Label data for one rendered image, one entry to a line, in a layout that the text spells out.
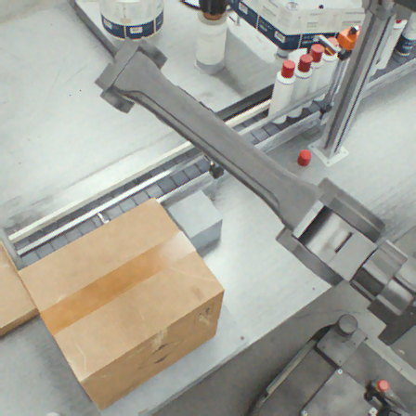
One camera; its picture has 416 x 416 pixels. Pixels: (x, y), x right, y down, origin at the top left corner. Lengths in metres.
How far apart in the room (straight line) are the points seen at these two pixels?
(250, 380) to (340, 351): 0.39
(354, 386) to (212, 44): 1.18
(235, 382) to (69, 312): 1.20
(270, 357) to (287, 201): 1.50
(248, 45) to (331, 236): 1.16
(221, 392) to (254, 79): 1.14
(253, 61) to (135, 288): 0.93
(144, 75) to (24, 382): 0.78
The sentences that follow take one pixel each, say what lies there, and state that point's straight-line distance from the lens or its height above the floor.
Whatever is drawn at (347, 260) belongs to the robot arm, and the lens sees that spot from 0.63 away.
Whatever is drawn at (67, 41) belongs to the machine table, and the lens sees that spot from 1.83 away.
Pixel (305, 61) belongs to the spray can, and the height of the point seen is 1.08.
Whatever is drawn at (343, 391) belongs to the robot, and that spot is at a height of 0.26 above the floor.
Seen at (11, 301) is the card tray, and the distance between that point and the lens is 1.32.
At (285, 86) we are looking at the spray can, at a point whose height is 1.03.
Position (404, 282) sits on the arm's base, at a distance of 0.61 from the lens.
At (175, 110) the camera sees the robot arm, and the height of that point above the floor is 1.50.
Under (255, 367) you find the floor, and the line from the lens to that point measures 2.09.
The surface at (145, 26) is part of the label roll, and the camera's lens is 1.70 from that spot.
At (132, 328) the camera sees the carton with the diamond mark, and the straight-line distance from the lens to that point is 0.94.
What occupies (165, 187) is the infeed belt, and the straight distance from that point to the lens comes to 1.35.
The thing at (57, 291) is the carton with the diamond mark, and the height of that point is 1.12.
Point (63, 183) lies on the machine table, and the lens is 1.45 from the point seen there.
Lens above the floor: 2.00
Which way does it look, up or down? 59 degrees down
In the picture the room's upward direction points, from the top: 5 degrees clockwise
